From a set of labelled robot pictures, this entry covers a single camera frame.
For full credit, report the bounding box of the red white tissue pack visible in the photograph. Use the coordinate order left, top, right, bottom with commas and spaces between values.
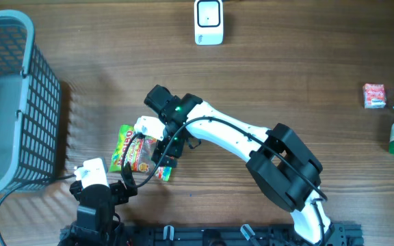
363, 83, 386, 109

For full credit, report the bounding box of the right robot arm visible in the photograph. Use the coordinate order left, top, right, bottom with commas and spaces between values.
135, 85, 331, 245

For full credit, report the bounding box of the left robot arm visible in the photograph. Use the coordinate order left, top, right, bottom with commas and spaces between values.
60, 158, 137, 245

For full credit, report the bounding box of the white barcode scanner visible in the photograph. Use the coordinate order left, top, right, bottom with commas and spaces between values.
194, 0, 224, 46

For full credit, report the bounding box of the grey plastic mesh basket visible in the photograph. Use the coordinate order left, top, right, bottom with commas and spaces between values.
0, 10, 62, 193

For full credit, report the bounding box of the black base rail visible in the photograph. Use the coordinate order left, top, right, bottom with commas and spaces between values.
59, 223, 365, 246

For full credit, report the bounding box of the Haribo gummy candy bag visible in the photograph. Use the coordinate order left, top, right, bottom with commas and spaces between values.
109, 125, 157, 175

